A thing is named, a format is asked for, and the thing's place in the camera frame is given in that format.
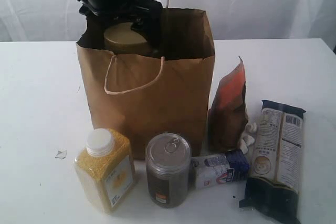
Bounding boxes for white lump lower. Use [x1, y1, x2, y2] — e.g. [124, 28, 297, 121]
[238, 139, 248, 155]

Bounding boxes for pull-tab can dark grains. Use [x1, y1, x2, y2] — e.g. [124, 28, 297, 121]
[145, 132, 192, 208]

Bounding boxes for clear jar with gold lid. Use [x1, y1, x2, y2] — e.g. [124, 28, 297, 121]
[103, 22, 161, 58]

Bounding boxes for brown pouch with orange band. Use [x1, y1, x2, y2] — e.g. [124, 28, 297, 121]
[207, 60, 248, 153]

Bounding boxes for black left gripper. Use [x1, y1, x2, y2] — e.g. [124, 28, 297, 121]
[77, 0, 163, 57]

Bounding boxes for white and blue carton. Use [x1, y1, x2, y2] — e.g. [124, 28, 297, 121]
[191, 149, 249, 189]

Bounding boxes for small torn plastic scrap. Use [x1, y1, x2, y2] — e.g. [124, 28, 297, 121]
[55, 150, 67, 159]

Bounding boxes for brown paper bag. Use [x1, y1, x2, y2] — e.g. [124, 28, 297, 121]
[76, 7, 215, 159]

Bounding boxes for yellow millet bottle white cap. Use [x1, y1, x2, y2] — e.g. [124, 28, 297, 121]
[74, 129, 135, 214]

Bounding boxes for long noodle package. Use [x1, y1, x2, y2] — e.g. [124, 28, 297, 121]
[239, 100, 305, 223]

